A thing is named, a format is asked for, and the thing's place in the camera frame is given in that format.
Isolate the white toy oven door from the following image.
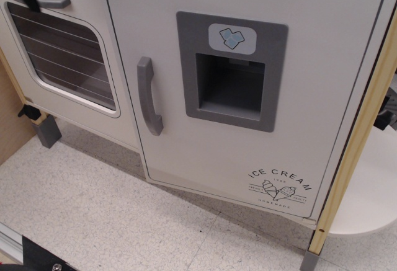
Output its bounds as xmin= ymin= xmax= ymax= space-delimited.
xmin=1 ymin=0 xmax=120 ymax=118

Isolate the grey fridge door handle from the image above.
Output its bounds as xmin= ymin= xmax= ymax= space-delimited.
xmin=137 ymin=56 xmax=164 ymax=136

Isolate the light wooden left panel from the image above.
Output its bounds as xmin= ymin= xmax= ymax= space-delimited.
xmin=1 ymin=51 xmax=36 ymax=164

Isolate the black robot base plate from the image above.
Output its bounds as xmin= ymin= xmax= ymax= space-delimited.
xmin=22 ymin=236 xmax=78 ymax=271

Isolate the grey right foot cap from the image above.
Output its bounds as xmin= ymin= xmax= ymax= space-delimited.
xmin=300 ymin=251 xmax=320 ymax=271

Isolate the light wooden right post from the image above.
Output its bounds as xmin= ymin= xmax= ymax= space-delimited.
xmin=308 ymin=9 xmax=396 ymax=255

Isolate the grey ice dispenser panel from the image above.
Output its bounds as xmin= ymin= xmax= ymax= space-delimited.
xmin=176 ymin=11 xmax=288 ymax=133

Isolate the black clamp right edge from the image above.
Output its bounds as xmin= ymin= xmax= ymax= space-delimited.
xmin=373 ymin=87 xmax=396 ymax=130

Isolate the aluminium rail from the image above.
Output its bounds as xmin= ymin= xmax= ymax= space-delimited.
xmin=1 ymin=223 xmax=23 ymax=264

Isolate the white toy kitchen cabinet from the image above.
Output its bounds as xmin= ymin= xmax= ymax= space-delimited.
xmin=0 ymin=0 xmax=397 ymax=231

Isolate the white toy fridge door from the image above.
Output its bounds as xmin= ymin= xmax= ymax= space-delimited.
xmin=107 ymin=0 xmax=396 ymax=223

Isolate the white round table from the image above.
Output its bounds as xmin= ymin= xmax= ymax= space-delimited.
xmin=329 ymin=126 xmax=396 ymax=237

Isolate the grey foot cap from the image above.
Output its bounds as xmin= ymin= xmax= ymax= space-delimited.
xmin=32 ymin=115 xmax=62 ymax=148
xmin=300 ymin=251 xmax=320 ymax=271

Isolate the black clamp knob left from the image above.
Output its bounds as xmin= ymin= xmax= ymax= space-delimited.
xmin=17 ymin=104 xmax=42 ymax=121

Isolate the grey left foot cap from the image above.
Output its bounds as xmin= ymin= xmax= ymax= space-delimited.
xmin=32 ymin=115 xmax=62 ymax=148

